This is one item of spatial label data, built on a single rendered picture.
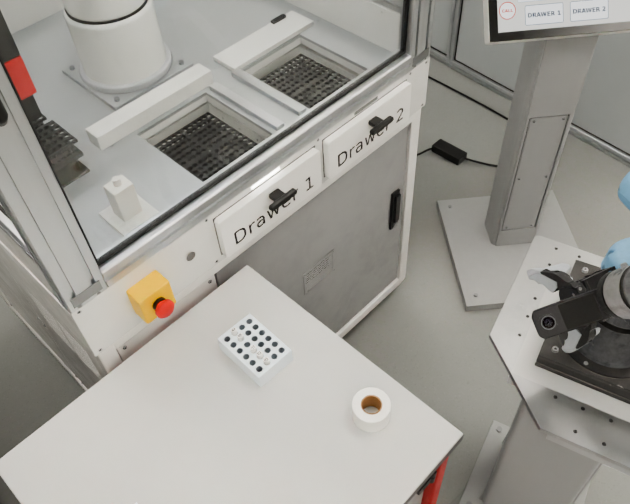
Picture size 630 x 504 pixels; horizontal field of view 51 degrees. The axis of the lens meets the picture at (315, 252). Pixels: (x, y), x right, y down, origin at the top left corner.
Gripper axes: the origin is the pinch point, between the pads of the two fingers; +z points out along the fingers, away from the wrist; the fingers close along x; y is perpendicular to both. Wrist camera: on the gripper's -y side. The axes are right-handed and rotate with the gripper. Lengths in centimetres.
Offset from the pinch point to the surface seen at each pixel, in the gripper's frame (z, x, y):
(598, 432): 4.3, -23.6, 2.4
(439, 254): 120, 20, 39
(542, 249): 24.5, 9.2, 20.1
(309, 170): 30, 45, -19
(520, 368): 12.9, -9.3, -2.0
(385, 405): 10.9, -4.3, -29.7
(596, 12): 25, 56, 61
